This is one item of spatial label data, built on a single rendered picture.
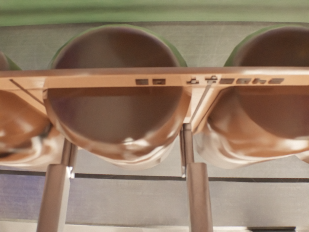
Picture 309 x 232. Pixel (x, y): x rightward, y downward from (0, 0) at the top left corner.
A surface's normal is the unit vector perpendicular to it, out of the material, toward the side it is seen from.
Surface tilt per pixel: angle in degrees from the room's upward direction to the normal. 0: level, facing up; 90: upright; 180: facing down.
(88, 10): 2
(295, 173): 90
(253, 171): 90
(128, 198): 90
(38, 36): 90
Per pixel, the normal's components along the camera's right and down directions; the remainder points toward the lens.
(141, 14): 0.01, 0.99
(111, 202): 0.00, -0.14
